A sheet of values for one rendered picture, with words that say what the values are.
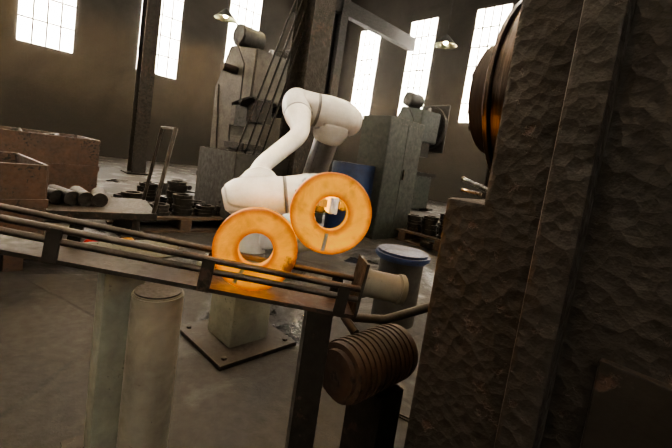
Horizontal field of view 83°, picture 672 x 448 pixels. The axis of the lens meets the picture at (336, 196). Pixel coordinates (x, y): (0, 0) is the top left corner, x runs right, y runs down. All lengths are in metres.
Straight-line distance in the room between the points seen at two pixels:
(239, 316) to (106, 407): 0.67
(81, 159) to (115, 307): 3.28
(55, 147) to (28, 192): 1.60
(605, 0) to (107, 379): 1.29
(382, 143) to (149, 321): 3.90
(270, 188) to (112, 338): 0.58
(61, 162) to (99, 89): 8.32
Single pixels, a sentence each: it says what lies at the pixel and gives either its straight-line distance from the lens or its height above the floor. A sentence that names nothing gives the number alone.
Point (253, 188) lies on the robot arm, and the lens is 0.98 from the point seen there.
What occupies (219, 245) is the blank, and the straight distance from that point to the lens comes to 0.71.
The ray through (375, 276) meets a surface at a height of 0.69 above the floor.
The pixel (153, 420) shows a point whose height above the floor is 0.21.
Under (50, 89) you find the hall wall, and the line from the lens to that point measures 12.39.
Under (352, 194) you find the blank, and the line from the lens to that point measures 0.70.
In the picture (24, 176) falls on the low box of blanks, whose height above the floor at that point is 0.55.
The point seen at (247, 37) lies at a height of 2.62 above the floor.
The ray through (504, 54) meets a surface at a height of 1.16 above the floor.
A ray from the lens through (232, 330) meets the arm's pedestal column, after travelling 1.80.
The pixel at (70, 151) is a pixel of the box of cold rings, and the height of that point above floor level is 0.61.
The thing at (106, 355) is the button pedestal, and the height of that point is 0.30.
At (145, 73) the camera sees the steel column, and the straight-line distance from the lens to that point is 8.75.
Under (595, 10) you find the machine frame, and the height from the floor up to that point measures 1.10.
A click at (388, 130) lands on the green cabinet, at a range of 4.59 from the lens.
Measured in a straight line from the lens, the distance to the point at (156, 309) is 1.02.
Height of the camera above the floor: 0.90
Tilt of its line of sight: 6 degrees down
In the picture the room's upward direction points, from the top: 8 degrees clockwise
